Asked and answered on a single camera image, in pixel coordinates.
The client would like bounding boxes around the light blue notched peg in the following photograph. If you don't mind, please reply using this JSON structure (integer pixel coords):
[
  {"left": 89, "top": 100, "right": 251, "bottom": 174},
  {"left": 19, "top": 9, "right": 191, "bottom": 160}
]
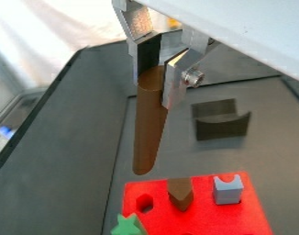
[{"left": 214, "top": 174, "right": 244, "bottom": 205}]

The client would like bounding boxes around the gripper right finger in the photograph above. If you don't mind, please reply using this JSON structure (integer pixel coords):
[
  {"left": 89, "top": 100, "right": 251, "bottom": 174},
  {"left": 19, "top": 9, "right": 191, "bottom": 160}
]
[{"left": 162, "top": 25, "right": 215, "bottom": 109}]

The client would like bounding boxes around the brown oval cylinder peg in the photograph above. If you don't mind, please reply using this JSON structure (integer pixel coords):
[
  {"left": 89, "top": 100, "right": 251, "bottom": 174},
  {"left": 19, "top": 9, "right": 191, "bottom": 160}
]
[{"left": 132, "top": 66, "right": 168, "bottom": 175}]

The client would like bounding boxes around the black curved fixture stand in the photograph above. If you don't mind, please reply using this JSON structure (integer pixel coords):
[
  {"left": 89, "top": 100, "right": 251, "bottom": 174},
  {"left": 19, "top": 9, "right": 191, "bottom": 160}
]
[{"left": 191, "top": 99, "right": 251, "bottom": 140}]

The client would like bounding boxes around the red foam peg board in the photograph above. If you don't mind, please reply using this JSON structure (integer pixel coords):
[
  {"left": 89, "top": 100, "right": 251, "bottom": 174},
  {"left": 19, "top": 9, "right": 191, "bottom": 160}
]
[{"left": 123, "top": 172, "right": 274, "bottom": 235}]

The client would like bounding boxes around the brown rounded triangle peg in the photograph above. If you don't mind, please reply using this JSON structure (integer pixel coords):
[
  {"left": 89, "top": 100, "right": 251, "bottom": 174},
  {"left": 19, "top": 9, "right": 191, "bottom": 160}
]
[{"left": 167, "top": 178, "right": 194, "bottom": 212}]

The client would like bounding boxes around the green star peg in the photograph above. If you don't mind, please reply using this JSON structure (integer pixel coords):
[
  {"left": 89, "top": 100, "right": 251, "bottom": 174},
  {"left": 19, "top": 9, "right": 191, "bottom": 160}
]
[{"left": 111, "top": 213, "right": 147, "bottom": 235}]

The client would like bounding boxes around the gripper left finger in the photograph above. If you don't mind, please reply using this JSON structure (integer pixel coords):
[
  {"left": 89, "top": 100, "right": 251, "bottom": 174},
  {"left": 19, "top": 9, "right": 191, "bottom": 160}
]
[{"left": 112, "top": 0, "right": 162, "bottom": 84}]

